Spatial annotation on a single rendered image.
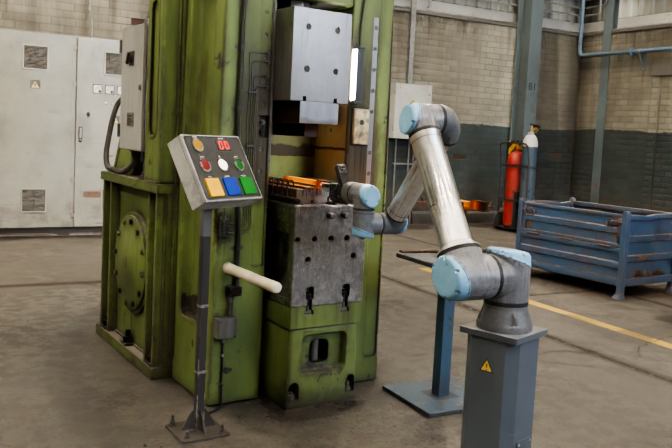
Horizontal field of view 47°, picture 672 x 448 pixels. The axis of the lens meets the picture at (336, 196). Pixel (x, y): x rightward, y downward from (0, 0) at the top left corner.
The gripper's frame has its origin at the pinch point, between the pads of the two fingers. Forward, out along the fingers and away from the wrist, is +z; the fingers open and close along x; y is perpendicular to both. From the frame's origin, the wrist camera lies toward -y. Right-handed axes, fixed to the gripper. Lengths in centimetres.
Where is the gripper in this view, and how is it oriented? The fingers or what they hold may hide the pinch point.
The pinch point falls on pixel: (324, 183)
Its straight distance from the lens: 339.1
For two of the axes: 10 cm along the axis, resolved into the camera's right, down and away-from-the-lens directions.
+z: -5.5, -1.0, 8.3
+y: -0.5, 10.0, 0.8
